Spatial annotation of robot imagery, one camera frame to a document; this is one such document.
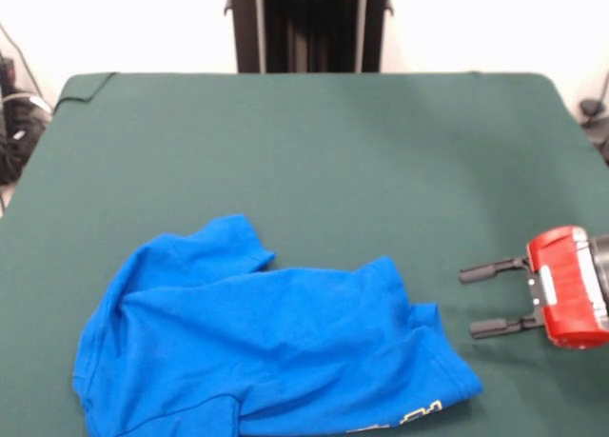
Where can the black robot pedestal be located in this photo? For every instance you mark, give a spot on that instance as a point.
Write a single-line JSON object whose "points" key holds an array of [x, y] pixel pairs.
{"points": [[245, 27]]}

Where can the blue printed T-shirt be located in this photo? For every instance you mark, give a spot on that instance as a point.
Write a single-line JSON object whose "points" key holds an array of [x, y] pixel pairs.
{"points": [[261, 337]]}

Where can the dark grey floor stand base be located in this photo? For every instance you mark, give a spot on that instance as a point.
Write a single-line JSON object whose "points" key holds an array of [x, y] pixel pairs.
{"points": [[19, 137], [591, 107]]}

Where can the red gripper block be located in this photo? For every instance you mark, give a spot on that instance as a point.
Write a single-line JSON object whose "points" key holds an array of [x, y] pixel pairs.
{"points": [[566, 294]]}

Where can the dark green table cloth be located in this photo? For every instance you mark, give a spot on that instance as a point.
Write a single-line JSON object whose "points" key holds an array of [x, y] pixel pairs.
{"points": [[285, 146]]}

